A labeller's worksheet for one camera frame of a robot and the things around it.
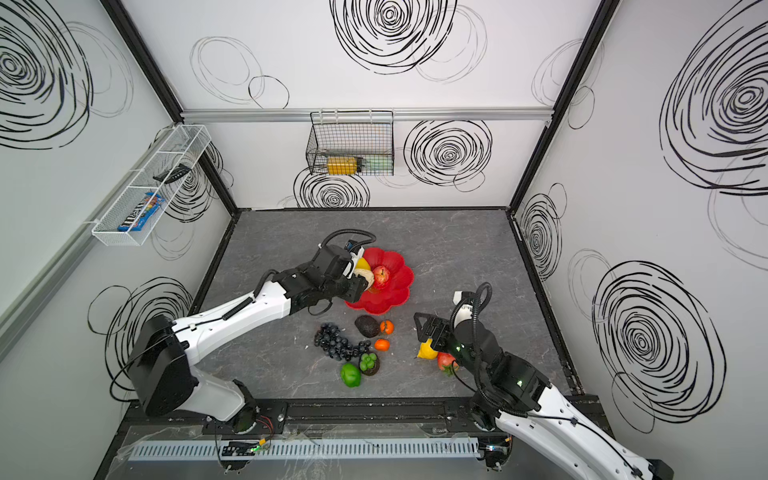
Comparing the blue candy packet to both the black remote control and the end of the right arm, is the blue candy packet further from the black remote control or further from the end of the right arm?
the end of the right arm

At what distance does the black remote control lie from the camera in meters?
0.77

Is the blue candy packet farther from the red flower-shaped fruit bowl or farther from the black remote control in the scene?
the red flower-shaped fruit bowl
